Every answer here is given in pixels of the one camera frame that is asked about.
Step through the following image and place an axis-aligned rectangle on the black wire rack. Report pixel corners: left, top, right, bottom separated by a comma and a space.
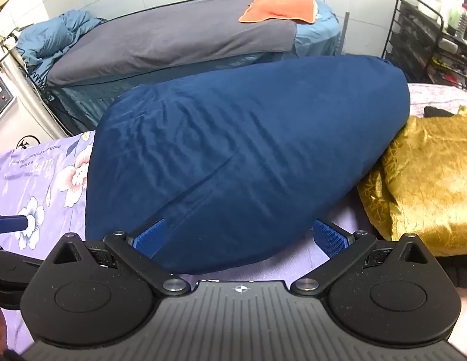
382, 0, 467, 94

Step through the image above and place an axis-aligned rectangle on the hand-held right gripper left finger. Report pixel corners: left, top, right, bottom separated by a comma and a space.
53, 218, 191, 296

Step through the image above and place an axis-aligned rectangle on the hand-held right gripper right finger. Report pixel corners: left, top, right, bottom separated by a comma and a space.
291, 220, 434, 296

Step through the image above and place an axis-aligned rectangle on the light blue cloth pile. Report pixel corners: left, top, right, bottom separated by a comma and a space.
43, 0, 341, 130

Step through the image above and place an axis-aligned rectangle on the white machine with panel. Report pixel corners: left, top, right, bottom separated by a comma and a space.
0, 26, 70, 153

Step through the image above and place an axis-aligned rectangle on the grey blanket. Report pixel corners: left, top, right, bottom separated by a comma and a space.
47, 0, 298, 88

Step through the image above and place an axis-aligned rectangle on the orange towel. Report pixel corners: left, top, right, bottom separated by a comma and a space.
238, 0, 317, 24

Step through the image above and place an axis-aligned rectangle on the black cloth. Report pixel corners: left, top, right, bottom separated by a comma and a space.
422, 106, 460, 118

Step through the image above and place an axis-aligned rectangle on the white plastic jug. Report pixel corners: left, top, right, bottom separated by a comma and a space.
440, 0, 462, 32

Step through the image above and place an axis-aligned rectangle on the black ribbed garment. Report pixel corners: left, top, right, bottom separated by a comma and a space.
443, 255, 467, 291

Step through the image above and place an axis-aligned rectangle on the white pole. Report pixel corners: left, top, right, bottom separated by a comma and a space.
343, 0, 357, 56

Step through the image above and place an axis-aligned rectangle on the navy blue jacket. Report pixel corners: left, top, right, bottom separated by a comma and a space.
85, 54, 412, 276

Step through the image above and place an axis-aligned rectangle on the gold shiny cloth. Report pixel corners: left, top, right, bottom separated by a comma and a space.
356, 105, 467, 257

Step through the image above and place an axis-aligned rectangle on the blue crumpled quilt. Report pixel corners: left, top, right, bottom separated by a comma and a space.
16, 9, 108, 70

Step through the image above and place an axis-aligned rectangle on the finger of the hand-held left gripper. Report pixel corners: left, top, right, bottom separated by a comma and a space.
0, 213, 30, 234

